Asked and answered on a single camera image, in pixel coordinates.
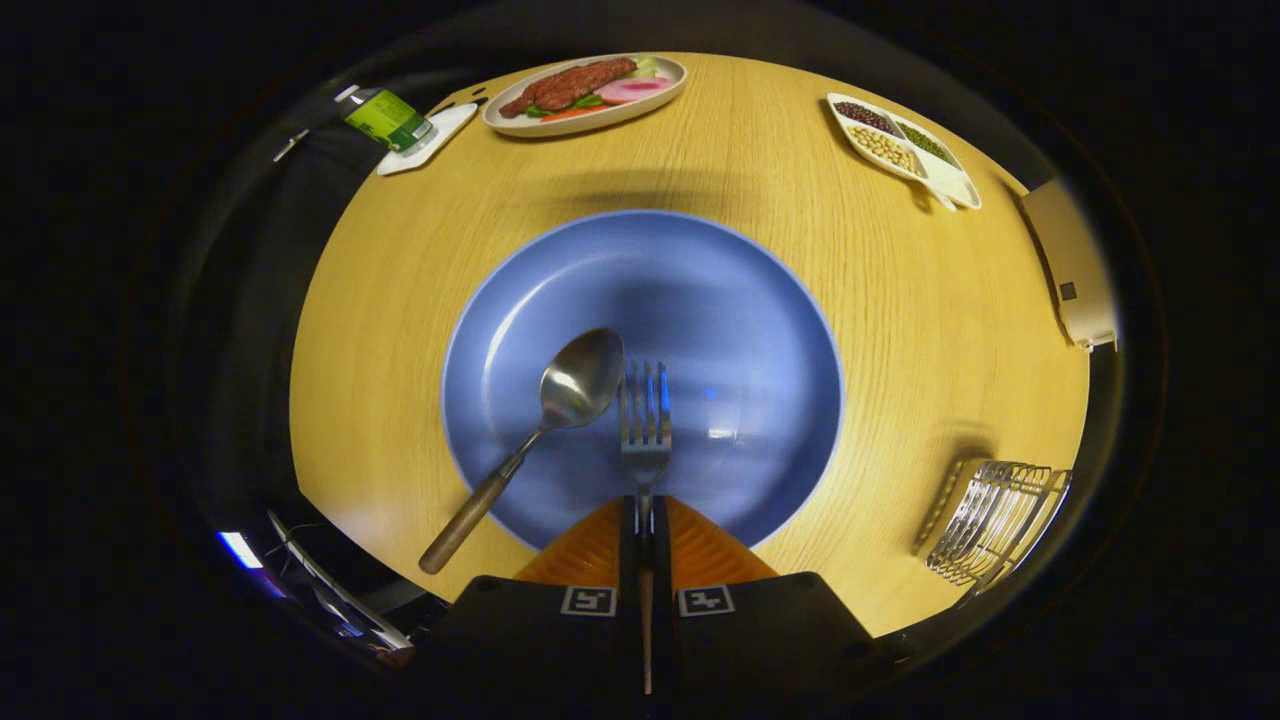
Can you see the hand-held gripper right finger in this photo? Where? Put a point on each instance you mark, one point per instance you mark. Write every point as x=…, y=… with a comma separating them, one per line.
x=662, y=560

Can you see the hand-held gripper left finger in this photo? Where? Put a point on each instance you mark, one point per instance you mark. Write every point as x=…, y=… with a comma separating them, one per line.
x=628, y=560

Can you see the blue round plate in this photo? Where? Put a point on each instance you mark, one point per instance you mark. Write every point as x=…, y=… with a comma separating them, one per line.
x=720, y=320

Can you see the glowing screen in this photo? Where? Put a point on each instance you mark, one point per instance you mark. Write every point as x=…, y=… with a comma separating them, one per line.
x=240, y=550

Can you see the white square coaster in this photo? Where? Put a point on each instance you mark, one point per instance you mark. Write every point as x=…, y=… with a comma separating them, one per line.
x=440, y=135

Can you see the white plate with meat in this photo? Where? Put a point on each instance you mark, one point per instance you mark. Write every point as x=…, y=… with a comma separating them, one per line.
x=570, y=90

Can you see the white divided dish with beans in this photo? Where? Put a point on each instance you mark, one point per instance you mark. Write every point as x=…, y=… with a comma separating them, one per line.
x=885, y=140

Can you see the green plastic bottle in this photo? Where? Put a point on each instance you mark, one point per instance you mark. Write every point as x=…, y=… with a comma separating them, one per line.
x=385, y=118

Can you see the white toaster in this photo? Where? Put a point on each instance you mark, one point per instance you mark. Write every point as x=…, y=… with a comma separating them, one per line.
x=1075, y=260

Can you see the silver clip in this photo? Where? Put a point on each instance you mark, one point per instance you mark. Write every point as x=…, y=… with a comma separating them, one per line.
x=290, y=146

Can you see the shiny metal frame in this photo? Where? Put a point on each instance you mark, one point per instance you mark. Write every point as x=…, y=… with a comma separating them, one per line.
x=340, y=610

